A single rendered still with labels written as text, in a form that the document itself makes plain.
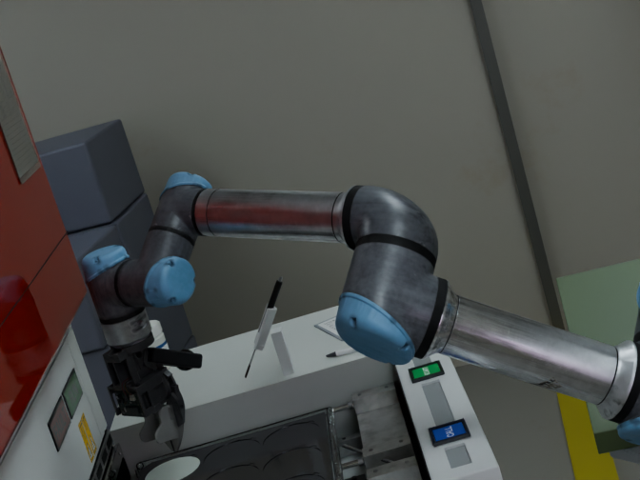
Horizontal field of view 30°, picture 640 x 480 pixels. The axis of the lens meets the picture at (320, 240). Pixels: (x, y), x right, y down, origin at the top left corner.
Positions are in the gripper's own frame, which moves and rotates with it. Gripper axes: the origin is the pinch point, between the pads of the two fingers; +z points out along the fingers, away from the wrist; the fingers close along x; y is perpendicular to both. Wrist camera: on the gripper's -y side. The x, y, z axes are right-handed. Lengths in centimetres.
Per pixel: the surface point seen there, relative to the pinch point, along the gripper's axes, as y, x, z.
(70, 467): 19.6, -2.5, -6.4
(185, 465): -4.4, -5.0, 7.4
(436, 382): -25.8, 36.5, 1.0
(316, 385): -27.8, 8.7, 3.4
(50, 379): 14.6, -6.8, -18.9
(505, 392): -207, -70, 101
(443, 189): -236, -93, 33
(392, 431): -22.3, 27.5, 8.8
